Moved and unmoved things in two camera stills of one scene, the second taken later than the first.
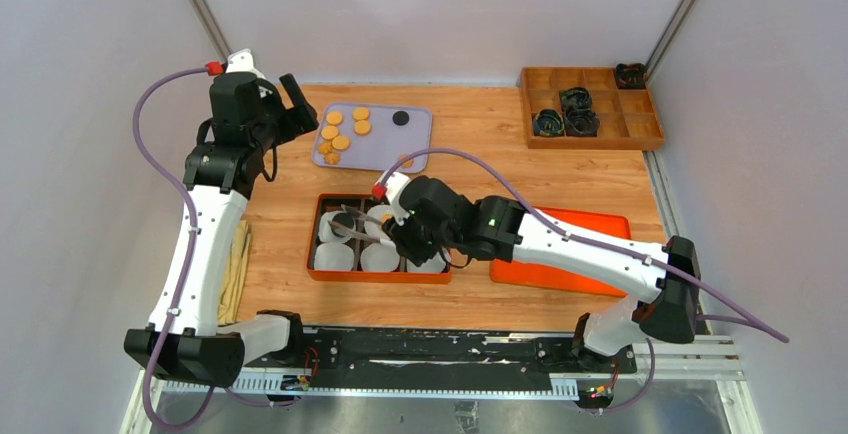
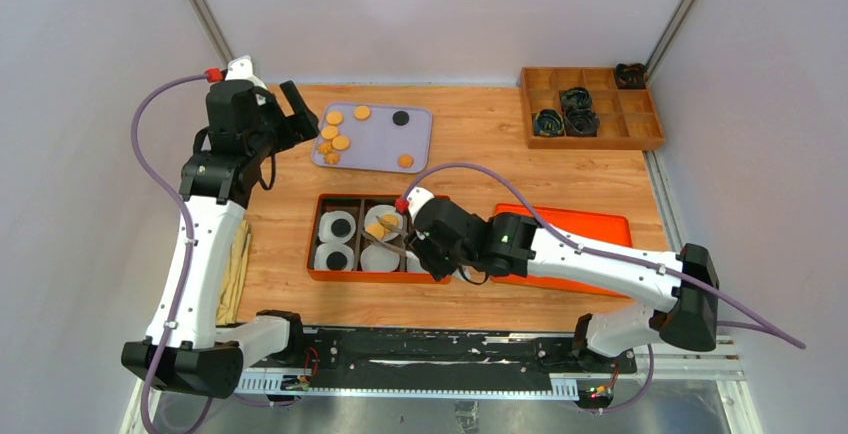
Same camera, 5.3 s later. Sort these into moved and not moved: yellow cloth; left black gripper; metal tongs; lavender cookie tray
Moved: metal tongs
Not moved: yellow cloth; left black gripper; lavender cookie tray
